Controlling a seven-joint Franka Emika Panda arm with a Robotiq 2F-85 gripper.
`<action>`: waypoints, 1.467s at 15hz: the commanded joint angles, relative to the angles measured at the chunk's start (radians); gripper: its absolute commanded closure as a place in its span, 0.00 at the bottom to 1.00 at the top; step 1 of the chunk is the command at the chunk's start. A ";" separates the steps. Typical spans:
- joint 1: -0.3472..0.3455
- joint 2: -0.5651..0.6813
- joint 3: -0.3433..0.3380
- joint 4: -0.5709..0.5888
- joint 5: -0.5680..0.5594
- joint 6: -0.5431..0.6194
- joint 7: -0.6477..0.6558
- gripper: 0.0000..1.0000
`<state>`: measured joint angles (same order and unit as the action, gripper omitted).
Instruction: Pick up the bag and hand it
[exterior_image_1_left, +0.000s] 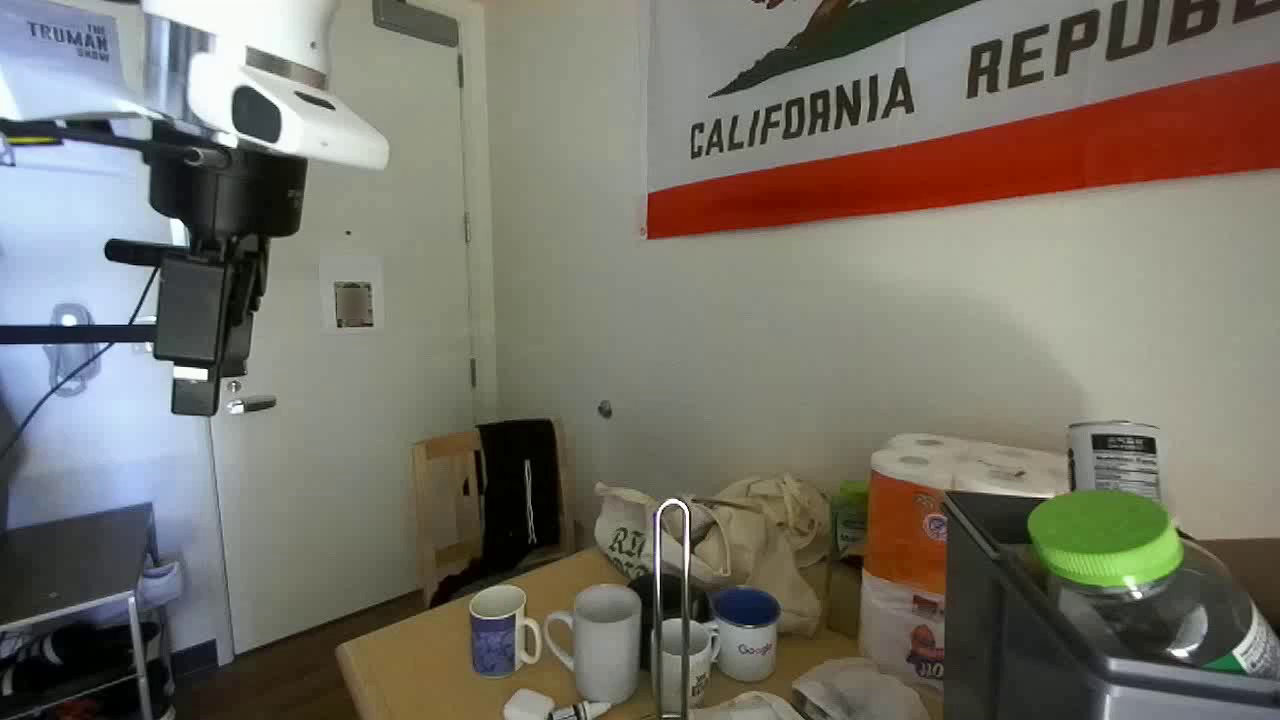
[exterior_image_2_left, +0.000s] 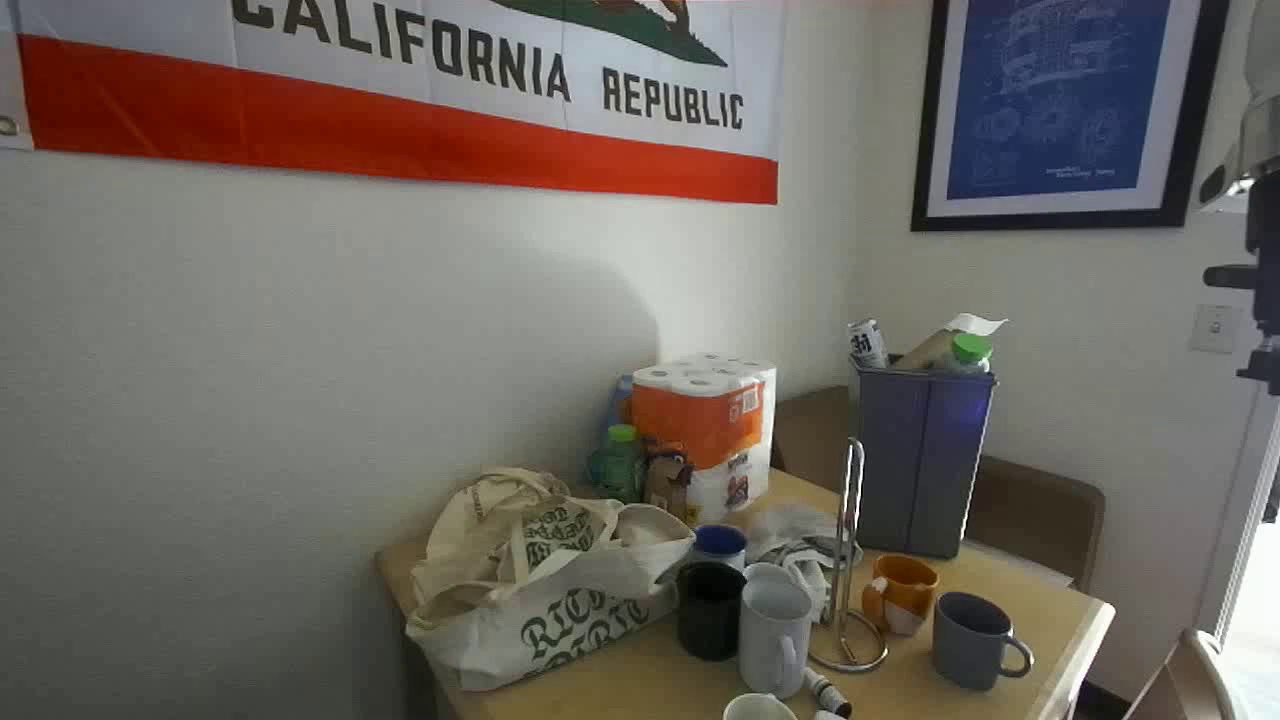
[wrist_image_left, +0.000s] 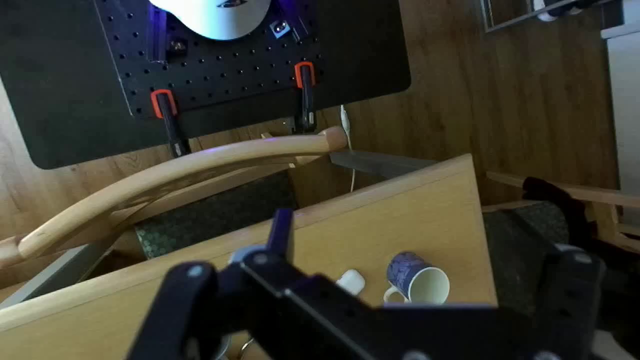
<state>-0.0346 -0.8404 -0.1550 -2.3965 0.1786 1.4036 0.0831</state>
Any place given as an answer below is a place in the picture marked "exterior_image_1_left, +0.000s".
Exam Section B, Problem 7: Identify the white mug blue rim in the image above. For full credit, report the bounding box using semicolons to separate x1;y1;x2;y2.
707;583;790;687

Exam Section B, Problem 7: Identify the gray door closer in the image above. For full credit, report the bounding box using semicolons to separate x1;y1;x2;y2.
373;0;465;51

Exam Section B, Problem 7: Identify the orange paper towel pack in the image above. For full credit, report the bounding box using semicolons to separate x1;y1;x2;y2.
855;429;1075;690

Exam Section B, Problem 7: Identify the black mug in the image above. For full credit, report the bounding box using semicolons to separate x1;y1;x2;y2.
626;571;722;672

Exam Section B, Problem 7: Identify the small photo print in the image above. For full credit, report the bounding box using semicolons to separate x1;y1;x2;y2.
316;254;389;338

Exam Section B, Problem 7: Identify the clear jar green lid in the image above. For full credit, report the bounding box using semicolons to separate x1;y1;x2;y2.
1023;488;1280;684

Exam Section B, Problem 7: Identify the green box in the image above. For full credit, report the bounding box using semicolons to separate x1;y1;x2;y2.
829;476;878;567

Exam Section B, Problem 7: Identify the gray metal bin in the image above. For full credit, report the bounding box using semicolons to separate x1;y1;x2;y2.
940;488;1280;720

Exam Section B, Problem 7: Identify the blue ceramic mug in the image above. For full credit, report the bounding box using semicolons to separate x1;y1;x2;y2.
465;579;547;679

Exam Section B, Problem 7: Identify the small patterned ceramic mug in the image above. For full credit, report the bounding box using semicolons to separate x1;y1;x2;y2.
651;615;724;708

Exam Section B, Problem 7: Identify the California Republic flag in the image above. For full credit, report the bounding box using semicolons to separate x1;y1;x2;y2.
643;0;1280;242

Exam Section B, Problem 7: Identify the tall white mug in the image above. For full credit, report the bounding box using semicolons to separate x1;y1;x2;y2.
540;579;647;708

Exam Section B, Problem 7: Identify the small white gadget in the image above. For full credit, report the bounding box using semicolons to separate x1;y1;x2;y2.
502;684;616;720

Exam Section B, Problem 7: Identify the white door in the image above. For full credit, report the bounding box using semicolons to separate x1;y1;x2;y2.
197;0;493;655

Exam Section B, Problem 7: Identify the white canister black label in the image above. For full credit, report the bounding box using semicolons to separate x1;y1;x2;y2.
1064;416;1169;509

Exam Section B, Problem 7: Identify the low white cup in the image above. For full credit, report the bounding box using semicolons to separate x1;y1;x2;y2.
691;687;806;720

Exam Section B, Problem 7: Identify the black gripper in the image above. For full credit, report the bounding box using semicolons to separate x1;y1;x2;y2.
140;121;314;419

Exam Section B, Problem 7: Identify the beige tote bag red print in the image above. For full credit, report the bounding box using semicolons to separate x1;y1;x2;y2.
687;470;841;640

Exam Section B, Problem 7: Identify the white paper poster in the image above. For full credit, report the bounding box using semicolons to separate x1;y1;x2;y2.
0;0;148;83

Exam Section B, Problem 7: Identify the silver door handle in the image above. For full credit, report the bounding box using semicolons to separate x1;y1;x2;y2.
219;378;285;416

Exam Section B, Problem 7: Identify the metal paper towel holder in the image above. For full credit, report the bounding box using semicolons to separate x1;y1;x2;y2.
647;492;700;720

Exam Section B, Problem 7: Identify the crumpled white cloth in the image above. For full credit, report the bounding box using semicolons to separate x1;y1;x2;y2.
790;655;932;720

